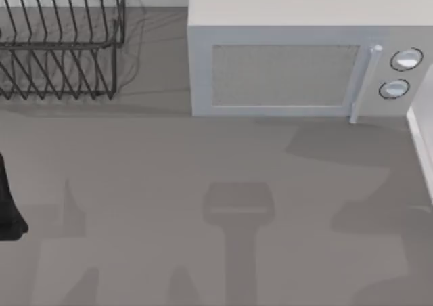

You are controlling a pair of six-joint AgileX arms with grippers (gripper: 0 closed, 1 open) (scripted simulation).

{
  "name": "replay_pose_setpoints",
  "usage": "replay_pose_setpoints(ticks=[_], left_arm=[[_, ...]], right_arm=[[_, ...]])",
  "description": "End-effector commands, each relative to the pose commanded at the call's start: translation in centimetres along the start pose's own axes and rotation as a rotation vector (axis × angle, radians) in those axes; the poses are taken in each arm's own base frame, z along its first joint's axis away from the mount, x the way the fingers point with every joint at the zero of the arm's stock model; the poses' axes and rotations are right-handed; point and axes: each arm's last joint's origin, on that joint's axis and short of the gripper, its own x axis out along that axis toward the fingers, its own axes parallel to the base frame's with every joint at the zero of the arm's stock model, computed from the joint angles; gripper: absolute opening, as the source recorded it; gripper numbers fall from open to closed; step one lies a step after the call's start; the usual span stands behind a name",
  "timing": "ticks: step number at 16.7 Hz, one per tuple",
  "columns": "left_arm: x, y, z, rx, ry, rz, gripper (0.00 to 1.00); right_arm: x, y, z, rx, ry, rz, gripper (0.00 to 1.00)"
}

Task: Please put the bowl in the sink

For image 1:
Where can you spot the white sink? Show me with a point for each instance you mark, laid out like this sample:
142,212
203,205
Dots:
424,130

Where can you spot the microwave door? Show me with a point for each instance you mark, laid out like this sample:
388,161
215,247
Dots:
203,76

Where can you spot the microwave knob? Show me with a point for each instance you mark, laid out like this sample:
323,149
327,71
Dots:
406,59
394,89

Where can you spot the pale microwave oven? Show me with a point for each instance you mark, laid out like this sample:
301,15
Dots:
304,8

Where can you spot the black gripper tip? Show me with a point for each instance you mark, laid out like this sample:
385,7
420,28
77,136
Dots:
7,211

